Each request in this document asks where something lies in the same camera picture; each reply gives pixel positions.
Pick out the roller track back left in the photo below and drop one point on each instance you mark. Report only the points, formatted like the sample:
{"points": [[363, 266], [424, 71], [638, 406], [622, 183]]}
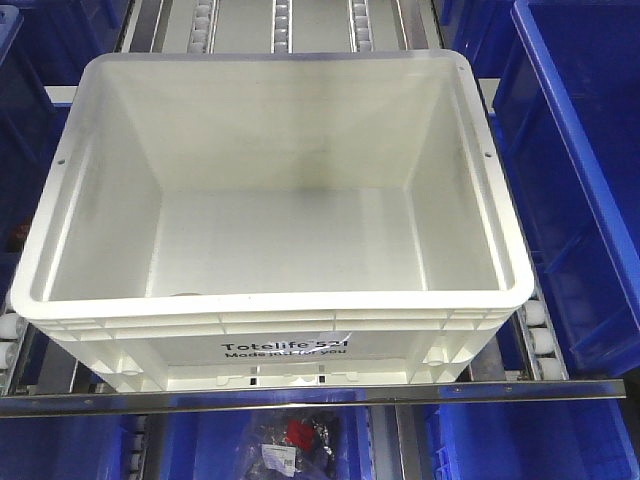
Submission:
{"points": [[202, 31]]}

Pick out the bagged parts red black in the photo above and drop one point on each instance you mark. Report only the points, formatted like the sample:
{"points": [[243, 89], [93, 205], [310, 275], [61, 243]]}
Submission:
{"points": [[291, 444]]}

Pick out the white roller track right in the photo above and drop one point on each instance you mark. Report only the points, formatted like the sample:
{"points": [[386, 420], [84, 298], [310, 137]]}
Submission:
{"points": [[539, 344]]}

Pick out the blue bin lower right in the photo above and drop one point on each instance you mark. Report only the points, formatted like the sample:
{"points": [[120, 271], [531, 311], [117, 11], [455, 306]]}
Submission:
{"points": [[579, 439]]}

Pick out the blue bin left of tote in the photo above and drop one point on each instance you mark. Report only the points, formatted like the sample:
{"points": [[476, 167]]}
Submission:
{"points": [[27, 118]]}

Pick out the blue bin lower front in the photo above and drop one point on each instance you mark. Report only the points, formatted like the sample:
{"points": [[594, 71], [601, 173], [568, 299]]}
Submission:
{"points": [[73, 447]]}

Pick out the blue bin back left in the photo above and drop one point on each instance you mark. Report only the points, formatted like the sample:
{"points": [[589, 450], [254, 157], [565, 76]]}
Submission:
{"points": [[61, 37]]}

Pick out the white roller track left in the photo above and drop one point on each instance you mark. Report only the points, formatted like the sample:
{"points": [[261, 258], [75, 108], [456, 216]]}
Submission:
{"points": [[17, 349]]}

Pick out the steel shelf front rail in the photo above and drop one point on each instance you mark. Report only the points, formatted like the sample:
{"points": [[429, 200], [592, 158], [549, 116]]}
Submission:
{"points": [[308, 397]]}

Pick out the blue bin lower middle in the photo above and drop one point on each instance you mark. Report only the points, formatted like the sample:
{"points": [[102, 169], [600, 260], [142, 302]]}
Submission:
{"points": [[204, 445]]}

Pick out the white plastic tote box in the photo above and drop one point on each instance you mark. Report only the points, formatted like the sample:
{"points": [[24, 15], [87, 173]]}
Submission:
{"points": [[345, 218]]}

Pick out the blue plastic bin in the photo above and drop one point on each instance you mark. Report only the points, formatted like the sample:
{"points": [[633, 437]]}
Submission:
{"points": [[568, 108]]}

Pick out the roller track back right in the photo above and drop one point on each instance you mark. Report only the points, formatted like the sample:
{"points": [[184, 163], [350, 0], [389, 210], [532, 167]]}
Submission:
{"points": [[360, 26]]}

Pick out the roller track back middle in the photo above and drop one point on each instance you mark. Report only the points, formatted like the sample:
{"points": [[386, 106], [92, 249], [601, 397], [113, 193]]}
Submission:
{"points": [[281, 36]]}

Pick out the white roller track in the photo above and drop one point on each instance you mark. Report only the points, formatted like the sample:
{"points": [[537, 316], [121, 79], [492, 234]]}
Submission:
{"points": [[539, 344], [17, 349]]}

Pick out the blue bin back right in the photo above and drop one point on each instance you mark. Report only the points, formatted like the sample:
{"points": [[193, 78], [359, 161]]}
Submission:
{"points": [[482, 31]]}

